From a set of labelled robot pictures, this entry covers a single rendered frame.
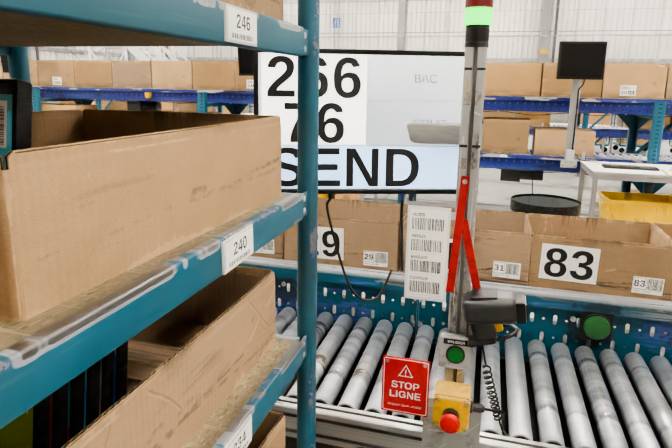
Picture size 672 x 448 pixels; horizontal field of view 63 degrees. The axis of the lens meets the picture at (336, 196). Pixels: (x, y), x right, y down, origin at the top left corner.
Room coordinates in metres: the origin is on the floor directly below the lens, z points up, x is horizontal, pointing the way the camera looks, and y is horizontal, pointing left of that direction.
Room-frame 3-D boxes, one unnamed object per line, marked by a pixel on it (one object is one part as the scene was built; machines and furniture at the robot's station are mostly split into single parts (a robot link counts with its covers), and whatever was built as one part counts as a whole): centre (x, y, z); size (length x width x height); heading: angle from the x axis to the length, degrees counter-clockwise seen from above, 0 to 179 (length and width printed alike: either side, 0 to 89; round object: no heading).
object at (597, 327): (1.45, -0.75, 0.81); 0.07 x 0.01 x 0.07; 74
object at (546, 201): (4.05, -1.59, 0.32); 0.50 x 0.50 x 0.64
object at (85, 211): (0.53, 0.27, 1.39); 0.40 x 0.30 x 0.10; 163
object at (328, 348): (1.42, 0.03, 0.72); 0.52 x 0.05 x 0.05; 164
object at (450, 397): (0.99, -0.28, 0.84); 0.15 x 0.09 x 0.07; 74
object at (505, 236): (1.76, -0.44, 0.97); 0.39 x 0.29 x 0.17; 74
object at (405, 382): (1.05, -0.18, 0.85); 0.16 x 0.01 x 0.13; 74
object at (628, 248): (1.65, -0.81, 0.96); 0.39 x 0.29 x 0.17; 74
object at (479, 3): (1.06, -0.26, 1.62); 0.05 x 0.05 x 0.06
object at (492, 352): (1.29, -0.41, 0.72); 0.52 x 0.05 x 0.05; 164
